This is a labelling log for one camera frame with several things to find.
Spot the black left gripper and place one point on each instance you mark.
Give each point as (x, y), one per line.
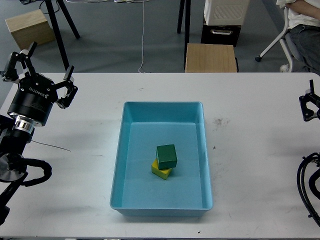
(32, 100)

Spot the green block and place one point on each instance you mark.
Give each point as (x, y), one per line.
(166, 156)

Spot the yellow block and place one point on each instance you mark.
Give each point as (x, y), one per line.
(162, 173)

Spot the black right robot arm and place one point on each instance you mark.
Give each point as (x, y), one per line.
(310, 109)

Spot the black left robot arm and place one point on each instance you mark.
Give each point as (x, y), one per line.
(16, 133)

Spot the light wooden box left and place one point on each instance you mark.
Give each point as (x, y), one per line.
(30, 27)

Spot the wooden box centre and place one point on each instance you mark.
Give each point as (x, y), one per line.
(210, 58)

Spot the black drawer box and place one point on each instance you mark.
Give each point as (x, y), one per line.
(220, 34)

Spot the white appliance box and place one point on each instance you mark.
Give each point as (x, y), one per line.
(225, 12)

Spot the white office chair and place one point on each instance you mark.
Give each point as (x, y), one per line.
(288, 46)

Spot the seated person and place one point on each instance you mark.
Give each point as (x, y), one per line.
(304, 28)

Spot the blue plastic bin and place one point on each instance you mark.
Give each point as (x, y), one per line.
(136, 191)

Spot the black table legs centre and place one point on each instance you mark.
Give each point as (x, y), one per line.
(184, 14)

